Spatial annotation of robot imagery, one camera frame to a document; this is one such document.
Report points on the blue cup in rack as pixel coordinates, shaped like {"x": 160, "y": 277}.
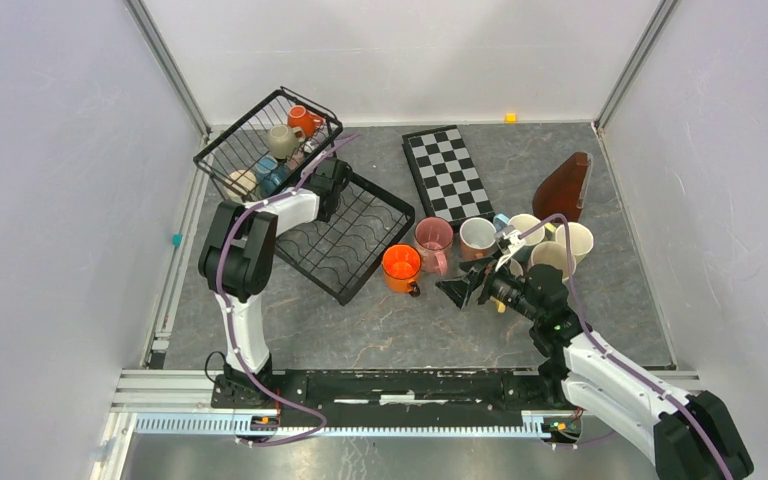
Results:
{"x": 270, "y": 175}

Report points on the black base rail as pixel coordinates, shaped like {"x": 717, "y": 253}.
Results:
{"x": 418, "y": 398}

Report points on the beige mug in basket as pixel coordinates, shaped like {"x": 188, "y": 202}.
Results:
{"x": 283, "y": 140}

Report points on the orange cup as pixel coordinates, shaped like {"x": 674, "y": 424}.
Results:
{"x": 401, "y": 264}

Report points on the light blue mug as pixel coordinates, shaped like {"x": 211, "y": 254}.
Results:
{"x": 521, "y": 229}

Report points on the brown wedge object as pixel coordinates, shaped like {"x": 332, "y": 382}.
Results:
{"x": 564, "y": 189}

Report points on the pink floral mug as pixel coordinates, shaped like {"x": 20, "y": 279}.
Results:
{"x": 433, "y": 238}

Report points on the orange mug in basket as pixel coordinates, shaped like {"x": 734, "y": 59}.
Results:
{"x": 300, "y": 117}

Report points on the yellow cup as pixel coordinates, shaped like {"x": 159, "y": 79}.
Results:
{"x": 505, "y": 284}

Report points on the black dish rack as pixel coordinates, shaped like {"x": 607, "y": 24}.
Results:
{"x": 342, "y": 254}

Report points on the cream mug in rack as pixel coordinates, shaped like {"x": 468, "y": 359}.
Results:
{"x": 241, "y": 186}

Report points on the pale pink mug in rack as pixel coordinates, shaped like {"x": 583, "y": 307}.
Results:
{"x": 297, "y": 159}

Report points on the black white chessboard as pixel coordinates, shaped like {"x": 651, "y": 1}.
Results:
{"x": 448, "y": 184}

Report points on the yellow mug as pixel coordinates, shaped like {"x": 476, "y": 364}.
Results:
{"x": 575, "y": 235}

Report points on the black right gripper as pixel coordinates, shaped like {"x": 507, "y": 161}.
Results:
{"x": 460, "y": 289}

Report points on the salmon pink mug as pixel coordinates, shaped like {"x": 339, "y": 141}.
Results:
{"x": 477, "y": 239}

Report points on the black wire basket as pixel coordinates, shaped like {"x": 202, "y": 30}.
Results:
{"x": 241, "y": 145}

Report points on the tan tall cup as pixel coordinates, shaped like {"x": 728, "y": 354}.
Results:
{"x": 553, "y": 254}

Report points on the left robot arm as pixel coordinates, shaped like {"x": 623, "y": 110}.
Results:
{"x": 238, "y": 254}

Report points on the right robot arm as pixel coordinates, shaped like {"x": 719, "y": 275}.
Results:
{"x": 684, "y": 435}

